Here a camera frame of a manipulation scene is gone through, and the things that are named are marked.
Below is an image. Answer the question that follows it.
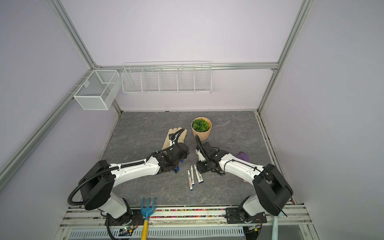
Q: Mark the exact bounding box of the white marker pen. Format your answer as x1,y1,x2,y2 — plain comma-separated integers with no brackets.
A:
190,166,195,186
187,170,193,191
194,165,203,184

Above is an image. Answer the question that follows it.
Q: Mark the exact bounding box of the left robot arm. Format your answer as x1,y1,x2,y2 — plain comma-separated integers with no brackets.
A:
67,128,189,220

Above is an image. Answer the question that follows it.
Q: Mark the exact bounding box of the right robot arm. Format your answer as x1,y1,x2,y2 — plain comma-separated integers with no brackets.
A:
195,136,294,223

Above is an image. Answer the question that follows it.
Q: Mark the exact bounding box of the cream fabric glove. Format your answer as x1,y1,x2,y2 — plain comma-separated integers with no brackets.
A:
162,127,188,150

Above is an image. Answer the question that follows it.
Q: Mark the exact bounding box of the tan pot green plant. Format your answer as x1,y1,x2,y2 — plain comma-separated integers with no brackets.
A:
191,117,212,142

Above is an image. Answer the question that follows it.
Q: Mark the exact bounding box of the purple object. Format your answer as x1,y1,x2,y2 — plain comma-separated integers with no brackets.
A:
236,152,249,162

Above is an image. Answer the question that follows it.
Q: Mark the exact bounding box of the light blue garden trowel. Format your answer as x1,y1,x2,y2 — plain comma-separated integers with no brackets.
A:
271,211,285,240

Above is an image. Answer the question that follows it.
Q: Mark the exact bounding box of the white mesh box basket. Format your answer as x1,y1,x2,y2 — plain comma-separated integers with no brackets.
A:
74,70,122,111

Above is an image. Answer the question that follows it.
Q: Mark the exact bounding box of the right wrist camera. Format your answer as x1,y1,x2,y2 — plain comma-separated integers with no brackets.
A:
196,146,205,162

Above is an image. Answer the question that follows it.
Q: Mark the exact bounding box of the blue garden fork yellow handle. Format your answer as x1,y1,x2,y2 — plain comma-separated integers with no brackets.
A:
141,197,157,240

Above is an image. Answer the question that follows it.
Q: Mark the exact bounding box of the white wire wall basket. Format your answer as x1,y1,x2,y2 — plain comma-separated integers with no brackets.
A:
122,61,213,94

